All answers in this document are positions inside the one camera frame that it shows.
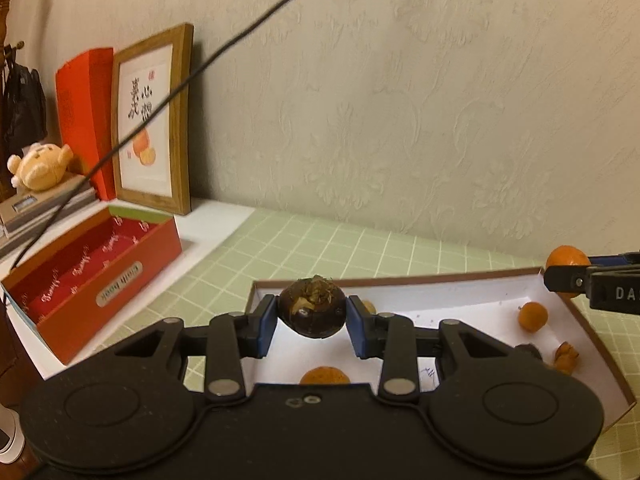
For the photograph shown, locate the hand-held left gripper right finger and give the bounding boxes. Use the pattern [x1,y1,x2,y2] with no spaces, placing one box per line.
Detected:
[347,294,516,406]

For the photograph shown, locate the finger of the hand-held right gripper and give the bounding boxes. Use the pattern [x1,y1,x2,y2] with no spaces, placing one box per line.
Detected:
[587,251,640,267]
[543,262,594,295]

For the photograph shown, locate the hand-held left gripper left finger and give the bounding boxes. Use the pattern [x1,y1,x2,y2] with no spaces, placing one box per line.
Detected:
[112,294,278,402]

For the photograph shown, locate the small orange mandarin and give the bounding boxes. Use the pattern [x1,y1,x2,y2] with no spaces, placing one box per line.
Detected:
[299,366,349,386]
[545,245,592,296]
[517,301,549,332]

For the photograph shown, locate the dark brown water chestnut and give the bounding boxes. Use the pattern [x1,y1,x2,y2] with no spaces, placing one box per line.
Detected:
[277,275,347,339]

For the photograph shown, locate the brown cardboard box white inside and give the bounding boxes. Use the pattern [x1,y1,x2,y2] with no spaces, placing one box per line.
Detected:
[245,267,637,436]

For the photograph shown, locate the green checked tablecloth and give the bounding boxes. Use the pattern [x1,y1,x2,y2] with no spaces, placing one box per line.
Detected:
[175,207,640,480]

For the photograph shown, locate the open red gift box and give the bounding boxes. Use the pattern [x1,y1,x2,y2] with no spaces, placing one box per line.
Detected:
[0,203,183,366]

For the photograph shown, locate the yellow plush toy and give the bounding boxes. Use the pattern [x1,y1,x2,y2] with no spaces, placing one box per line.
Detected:
[7,141,75,192]

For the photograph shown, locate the white plastic object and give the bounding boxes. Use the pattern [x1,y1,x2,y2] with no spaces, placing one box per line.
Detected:
[0,400,26,466]

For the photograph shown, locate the red paper envelope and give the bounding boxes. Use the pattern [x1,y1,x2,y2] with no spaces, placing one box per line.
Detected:
[55,47,117,201]

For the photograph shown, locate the black hanging bag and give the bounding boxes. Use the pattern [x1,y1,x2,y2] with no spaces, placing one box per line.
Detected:
[2,62,48,148]

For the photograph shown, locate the wooden picture frame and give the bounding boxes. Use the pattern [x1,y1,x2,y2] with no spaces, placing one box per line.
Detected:
[110,22,195,216]

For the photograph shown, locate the black power cable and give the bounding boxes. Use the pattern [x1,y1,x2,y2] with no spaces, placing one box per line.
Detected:
[11,0,355,268]

